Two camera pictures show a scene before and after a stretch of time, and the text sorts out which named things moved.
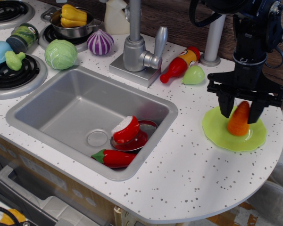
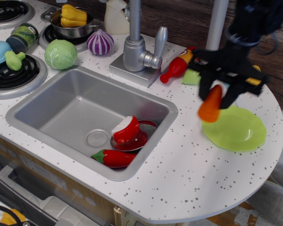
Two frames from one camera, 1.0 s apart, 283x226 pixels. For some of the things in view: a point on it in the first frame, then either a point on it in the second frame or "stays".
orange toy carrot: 237,124 → 209,111
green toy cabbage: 61,54 stays
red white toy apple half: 127,130 stays
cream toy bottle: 115,22 stays
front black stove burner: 7,83 stays
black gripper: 248,80 → 231,64
